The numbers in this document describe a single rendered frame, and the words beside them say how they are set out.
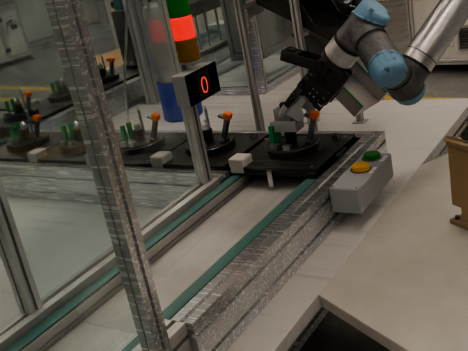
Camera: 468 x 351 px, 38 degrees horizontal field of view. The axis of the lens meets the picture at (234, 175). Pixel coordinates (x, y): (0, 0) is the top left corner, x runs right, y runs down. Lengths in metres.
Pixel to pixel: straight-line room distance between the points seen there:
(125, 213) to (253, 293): 0.42
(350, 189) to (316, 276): 0.22
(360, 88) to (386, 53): 0.50
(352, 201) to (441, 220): 0.19
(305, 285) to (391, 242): 0.23
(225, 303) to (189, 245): 0.30
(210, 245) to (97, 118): 0.64
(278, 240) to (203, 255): 0.18
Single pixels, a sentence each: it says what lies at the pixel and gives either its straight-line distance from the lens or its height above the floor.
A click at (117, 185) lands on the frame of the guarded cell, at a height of 1.25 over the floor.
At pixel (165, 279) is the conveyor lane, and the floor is 0.92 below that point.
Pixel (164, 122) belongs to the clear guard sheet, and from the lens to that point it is 1.55.
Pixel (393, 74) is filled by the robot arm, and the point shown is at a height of 1.18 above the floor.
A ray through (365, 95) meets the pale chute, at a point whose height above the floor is 1.01.
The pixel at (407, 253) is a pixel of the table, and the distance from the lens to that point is 1.43.
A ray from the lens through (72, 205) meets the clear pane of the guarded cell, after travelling 0.86.
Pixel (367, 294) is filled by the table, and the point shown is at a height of 0.86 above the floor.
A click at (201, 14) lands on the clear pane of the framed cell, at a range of 2.84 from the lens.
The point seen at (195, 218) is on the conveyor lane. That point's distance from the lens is 1.55.
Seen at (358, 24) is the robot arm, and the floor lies 1.28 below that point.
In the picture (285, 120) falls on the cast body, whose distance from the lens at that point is 1.69.
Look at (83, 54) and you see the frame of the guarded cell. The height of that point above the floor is 1.43.
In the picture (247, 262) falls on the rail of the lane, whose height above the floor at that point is 0.96.
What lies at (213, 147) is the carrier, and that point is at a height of 0.99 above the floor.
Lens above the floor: 1.55
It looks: 21 degrees down
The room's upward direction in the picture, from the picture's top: 11 degrees counter-clockwise
